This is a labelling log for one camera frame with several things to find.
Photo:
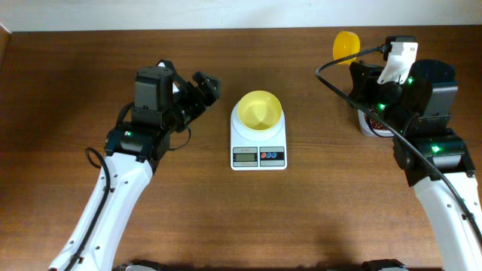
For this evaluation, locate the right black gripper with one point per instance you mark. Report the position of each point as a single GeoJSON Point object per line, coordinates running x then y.
{"type": "Point", "coordinates": [361, 81]}

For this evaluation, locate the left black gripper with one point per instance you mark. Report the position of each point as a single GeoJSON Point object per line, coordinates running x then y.
{"type": "Point", "coordinates": [187, 91]}

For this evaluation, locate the red adzuki beans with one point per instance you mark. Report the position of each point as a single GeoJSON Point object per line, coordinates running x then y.
{"type": "Point", "coordinates": [373, 124]}

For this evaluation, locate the yellow measuring scoop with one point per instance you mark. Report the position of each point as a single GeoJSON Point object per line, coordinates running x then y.
{"type": "Point", "coordinates": [345, 44]}

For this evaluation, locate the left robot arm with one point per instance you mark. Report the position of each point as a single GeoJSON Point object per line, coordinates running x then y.
{"type": "Point", "coordinates": [129, 161]}

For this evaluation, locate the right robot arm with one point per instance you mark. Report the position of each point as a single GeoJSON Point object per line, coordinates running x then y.
{"type": "Point", "coordinates": [415, 98]}

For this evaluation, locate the pale yellow plastic bowl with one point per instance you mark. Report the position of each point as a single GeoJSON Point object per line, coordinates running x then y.
{"type": "Point", "coordinates": [259, 110]}

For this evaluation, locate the white digital kitchen scale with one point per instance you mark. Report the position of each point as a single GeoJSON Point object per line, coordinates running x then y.
{"type": "Point", "coordinates": [252, 150]}

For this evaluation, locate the clear plastic container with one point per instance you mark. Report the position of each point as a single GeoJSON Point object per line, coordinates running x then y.
{"type": "Point", "coordinates": [368, 129]}

